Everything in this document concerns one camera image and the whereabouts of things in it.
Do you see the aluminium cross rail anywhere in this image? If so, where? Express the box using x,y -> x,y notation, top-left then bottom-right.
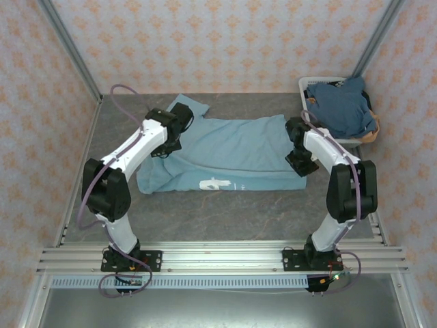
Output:
36,241 -> 410,275

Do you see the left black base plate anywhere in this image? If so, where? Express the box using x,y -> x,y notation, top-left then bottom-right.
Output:
100,249 -> 163,273

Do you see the aluminium corner post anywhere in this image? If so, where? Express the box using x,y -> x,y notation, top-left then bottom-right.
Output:
351,0 -> 407,79
36,0 -> 104,105

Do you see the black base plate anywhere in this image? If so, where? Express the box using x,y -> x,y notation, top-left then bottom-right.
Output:
100,249 -> 163,273
282,247 -> 344,273

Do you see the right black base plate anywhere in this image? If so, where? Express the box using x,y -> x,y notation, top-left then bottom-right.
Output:
282,247 -> 344,273

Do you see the orange brown t-shirt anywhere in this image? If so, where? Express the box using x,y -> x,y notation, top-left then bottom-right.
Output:
361,114 -> 381,144

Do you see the light blue printed t-shirt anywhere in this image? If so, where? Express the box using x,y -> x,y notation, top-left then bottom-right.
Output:
136,94 -> 307,195

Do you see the grey slotted cable duct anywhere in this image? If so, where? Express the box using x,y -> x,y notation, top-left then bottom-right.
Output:
50,275 -> 310,290

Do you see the dark blue t-shirt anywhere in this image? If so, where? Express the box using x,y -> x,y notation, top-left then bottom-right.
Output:
306,77 -> 378,139

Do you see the white plastic laundry basket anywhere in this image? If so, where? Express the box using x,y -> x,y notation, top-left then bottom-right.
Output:
298,76 -> 365,150

